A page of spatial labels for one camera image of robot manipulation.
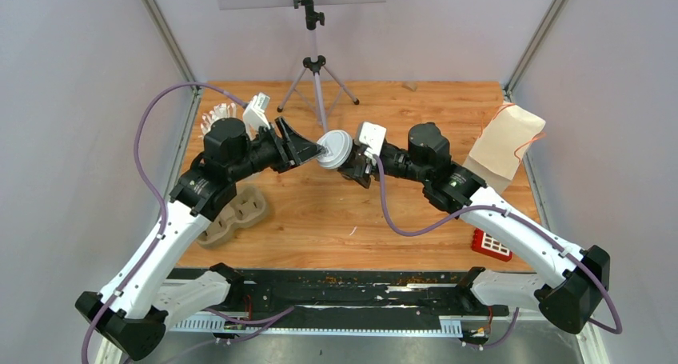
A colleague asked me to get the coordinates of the white plastic cup lid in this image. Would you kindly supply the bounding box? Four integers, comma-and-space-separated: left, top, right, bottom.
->
317, 130, 353, 170

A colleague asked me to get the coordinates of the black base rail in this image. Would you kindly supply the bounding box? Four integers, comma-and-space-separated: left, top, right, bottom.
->
190, 268, 565, 332

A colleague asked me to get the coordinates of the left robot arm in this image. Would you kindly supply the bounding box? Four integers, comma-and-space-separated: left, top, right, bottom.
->
75, 117, 325, 361

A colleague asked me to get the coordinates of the silver tripod stand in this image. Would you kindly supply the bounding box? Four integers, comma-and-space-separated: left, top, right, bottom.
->
277, 0, 360, 133

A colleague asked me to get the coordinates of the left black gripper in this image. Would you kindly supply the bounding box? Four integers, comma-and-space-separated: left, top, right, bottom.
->
229, 116, 326, 182

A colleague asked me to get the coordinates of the pulp cup carrier tray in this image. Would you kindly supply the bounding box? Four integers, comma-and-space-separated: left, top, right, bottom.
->
196, 186, 270, 249

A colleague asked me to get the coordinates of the kraft paper takeout bag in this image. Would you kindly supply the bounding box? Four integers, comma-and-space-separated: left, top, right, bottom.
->
463, 102, 546, 194

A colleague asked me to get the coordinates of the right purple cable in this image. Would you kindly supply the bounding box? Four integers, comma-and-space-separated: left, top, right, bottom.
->
374, 154, 624, 350

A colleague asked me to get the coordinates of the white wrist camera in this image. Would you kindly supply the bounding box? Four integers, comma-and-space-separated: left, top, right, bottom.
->
242, 93, 270, 135
354, 122, 387, 157

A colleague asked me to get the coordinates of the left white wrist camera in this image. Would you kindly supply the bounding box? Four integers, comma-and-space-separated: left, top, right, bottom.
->
242, 93, 270, 135

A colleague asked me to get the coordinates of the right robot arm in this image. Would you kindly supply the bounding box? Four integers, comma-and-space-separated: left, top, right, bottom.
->
322, 122, 623, 334

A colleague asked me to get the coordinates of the bundle of wrapped straws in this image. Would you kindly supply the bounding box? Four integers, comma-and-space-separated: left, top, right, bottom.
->
200, 102, 237, 138

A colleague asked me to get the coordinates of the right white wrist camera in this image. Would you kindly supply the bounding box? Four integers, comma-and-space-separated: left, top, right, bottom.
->
354, 122, 387, 157

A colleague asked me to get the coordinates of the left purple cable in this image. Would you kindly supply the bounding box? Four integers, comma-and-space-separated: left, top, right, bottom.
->
80, 82, 250, 364

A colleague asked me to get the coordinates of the red grid block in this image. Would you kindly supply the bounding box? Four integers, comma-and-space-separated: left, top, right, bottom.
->
471, 228, 513, 262

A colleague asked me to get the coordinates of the purple cable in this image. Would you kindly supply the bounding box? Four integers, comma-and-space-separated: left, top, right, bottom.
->
374, 154, 624, 350
80, 82, 250, 364

